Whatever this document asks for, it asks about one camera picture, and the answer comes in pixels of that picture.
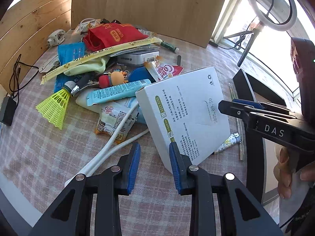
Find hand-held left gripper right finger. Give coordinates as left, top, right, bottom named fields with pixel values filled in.
left=169, top=142, right=283, bottom=236

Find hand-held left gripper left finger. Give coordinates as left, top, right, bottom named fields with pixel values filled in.
left=28, top=142, right=141, bottom=236

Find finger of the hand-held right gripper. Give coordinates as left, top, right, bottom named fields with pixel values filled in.
left=233, top=99, right=292, bottom=115
left=218, top=100, right=256, bottom=126

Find white colourful print tube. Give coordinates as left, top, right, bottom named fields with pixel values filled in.
left=214, top=132, right=241, bottom=154

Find green print chopsticks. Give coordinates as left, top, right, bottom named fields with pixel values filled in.
left=228, top=83, right=245, bottom=161

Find black storage box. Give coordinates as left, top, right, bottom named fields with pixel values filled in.
left=233, top=69, right=299, bottom=206

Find white carton box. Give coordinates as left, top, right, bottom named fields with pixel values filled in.
left=135, top=66, right=231, bottom=174

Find white orange creamer sachet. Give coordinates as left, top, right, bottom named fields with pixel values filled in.
left=95, top=101, right=139, bottom=145

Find red creamer sachet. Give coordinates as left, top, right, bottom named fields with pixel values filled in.
left=145, top=61, right=184, bottom=81

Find light blue hand cream tube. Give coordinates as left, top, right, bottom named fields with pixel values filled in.
left=87, top=79, right=151, bottom=107

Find white lotion tube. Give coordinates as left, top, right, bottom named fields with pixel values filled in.
left=75, top=92, right=109, bottom=113

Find red hat doll keychain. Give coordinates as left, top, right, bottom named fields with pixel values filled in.
left=98, top=70, right=130, bottom=89

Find blue round case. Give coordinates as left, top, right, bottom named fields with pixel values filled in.
left=128, top=66, right=157, bottom=83

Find black silver metal tool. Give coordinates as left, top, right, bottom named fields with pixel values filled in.
left=70, top=72, right=99, bottom=97

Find yellow-green plastic shuttlecock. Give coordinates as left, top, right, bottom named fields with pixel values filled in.
left=36, top=88, right=72, bottom=131

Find white printed pack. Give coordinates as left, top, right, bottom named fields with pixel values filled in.
left=117, top=49, right=159, bottom=67

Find light green cloth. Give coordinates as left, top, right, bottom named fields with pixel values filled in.
left=63, top=56, right=110, bottom=77

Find pale yellow paper sleeve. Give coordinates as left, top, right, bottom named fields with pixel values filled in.
left=41, top=37, right=163, bottom=84

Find blue wet wipe packet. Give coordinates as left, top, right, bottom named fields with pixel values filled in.
left=54, top=42, right=86, bottom=94

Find red fabric bag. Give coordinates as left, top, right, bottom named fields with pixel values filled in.
left=82, top=23, right=149, bottom=52

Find person's right hand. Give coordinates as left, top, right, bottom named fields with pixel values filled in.
left=274, top=147, right=315, bottom=199

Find green label glue stick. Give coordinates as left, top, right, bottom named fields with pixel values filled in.
left=160, top=41, right=179, bottom=53

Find smooth light wooden board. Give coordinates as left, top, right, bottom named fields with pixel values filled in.
left=71, top=0, right=232, bottom=49

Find clear white wrapper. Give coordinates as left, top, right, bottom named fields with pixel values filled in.
left=38, top=55, right=61, bottom=73

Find black power adapter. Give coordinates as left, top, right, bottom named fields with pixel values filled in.
left=0, top=96, right=18, bottom=126

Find white round gadget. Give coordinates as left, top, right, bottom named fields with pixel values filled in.
left=47, top=29, right=66, bottom=47

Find white charging cable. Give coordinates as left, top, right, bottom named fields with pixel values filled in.
left=64, top=108, right=150, bottom=187

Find white ring light with tripod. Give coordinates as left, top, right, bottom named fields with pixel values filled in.
left=237, top=0, right=299, bottom=67

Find black cable with inline switch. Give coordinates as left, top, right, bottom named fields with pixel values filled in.
left=209, top=0, right=276, bottom=51

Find white window frame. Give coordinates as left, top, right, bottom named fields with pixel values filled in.
left=212, top=0, right=315, bottom=104

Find thin black cable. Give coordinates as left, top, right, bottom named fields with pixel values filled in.
left=8, top=54, right=40, bottom=100

